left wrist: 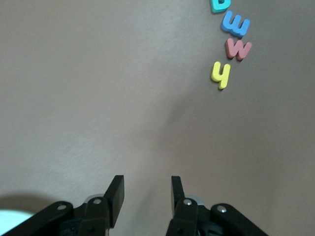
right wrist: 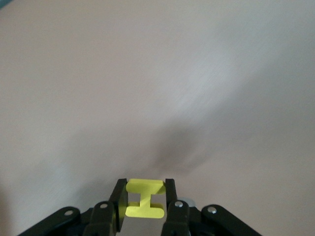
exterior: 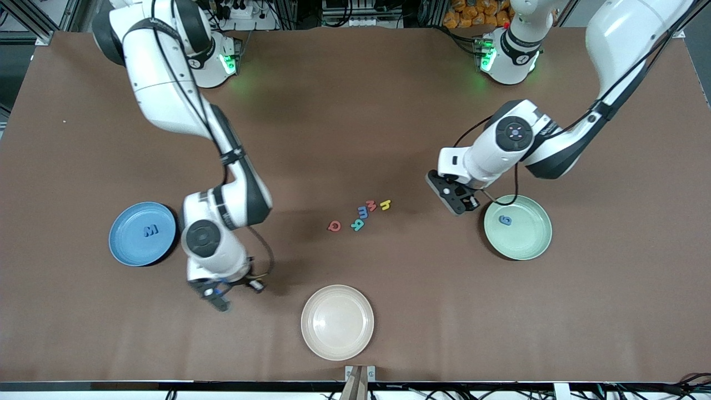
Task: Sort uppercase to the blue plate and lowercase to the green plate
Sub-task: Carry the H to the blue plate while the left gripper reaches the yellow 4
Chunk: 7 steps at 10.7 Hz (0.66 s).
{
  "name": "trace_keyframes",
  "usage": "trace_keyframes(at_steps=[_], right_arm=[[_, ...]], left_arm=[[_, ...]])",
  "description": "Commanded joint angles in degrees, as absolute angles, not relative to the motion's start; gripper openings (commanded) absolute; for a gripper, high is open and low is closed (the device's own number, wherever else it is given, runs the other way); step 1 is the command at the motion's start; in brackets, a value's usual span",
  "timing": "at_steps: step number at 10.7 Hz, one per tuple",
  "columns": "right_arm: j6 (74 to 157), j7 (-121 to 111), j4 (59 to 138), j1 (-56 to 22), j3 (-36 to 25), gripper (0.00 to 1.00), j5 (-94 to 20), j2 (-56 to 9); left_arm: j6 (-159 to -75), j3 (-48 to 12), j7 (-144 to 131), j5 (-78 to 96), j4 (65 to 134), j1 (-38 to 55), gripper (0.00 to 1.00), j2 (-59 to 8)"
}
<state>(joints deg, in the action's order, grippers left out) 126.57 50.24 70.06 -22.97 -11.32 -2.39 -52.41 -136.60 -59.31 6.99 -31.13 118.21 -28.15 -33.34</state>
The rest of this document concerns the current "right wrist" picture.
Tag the blue plate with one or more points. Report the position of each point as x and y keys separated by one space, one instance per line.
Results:
x=2 y=1

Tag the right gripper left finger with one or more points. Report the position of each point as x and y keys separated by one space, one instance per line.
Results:
x=120 y=201

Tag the yellow foam letter H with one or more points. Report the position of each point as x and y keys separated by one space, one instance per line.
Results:
x=145 y=196

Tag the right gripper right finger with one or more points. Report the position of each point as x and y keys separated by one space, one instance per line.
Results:
x=171 y=194

